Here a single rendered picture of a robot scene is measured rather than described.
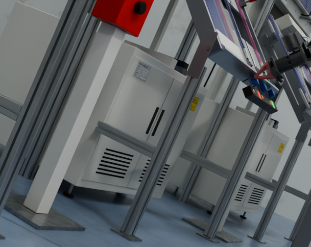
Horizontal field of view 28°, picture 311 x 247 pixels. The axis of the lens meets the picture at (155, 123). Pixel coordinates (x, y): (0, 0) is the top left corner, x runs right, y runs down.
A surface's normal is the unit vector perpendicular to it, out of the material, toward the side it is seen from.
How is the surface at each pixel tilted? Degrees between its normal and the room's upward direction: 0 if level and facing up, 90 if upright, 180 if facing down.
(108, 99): 90
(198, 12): 90
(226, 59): 135
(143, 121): 90
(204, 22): 90
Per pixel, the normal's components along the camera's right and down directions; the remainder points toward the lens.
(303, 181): -0.20, -0.06
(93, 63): -0.46, -0.18
